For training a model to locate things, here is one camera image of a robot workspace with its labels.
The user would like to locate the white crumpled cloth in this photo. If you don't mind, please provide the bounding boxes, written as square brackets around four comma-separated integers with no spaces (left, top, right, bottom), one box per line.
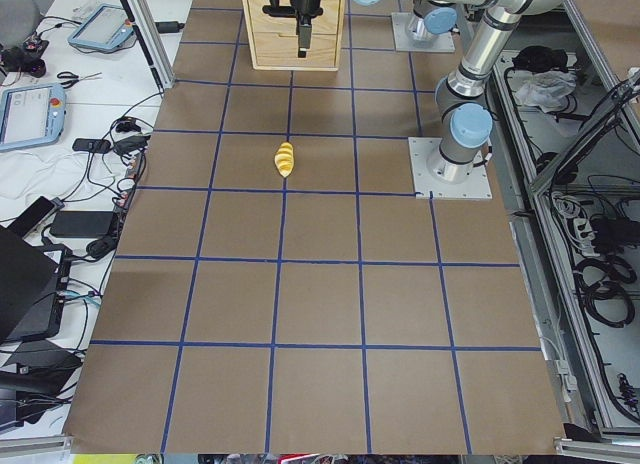
[514,71,577,113]

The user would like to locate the lower blue teach pendant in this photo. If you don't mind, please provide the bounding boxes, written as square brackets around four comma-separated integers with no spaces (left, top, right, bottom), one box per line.
[1,83,66,152]

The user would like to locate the black phone on desk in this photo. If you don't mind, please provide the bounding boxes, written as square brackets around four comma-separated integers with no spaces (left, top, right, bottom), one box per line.
[72,138,112,154]

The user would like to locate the wooden drawer cabinet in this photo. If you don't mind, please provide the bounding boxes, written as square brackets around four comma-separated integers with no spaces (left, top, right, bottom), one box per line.
[242,0,346,72]

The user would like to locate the black gripper over cabinet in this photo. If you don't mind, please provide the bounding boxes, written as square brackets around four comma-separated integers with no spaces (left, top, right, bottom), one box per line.
[263,0,323,58]

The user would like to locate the aluminium frame post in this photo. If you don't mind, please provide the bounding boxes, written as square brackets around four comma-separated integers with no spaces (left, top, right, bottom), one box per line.
[119,0,175,94]

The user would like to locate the black coiled cables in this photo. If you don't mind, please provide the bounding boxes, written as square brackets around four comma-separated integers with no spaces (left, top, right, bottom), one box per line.
[572,256,639,330]

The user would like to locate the black scissors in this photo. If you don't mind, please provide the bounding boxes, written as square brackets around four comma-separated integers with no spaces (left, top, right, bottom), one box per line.
[56,71,102,89]

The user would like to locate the upper blue teach pendant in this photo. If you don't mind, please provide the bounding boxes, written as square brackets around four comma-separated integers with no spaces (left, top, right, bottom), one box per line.
[67,4,134,53]

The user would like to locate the black laptop computer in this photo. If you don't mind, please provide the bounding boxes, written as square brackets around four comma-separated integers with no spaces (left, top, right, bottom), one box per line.
[1,228,71,344]

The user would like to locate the black power adapter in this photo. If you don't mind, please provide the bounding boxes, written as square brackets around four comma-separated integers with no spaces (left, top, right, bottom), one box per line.
[50,211,114,238]

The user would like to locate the blue teach pendant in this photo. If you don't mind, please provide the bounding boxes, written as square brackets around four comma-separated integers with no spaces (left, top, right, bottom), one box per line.
[1,83,66,152]
[67,4,134,53]

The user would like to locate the yellow toy bread loaf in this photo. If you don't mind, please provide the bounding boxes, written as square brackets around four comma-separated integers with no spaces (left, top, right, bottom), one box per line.
[274,142,295,178]

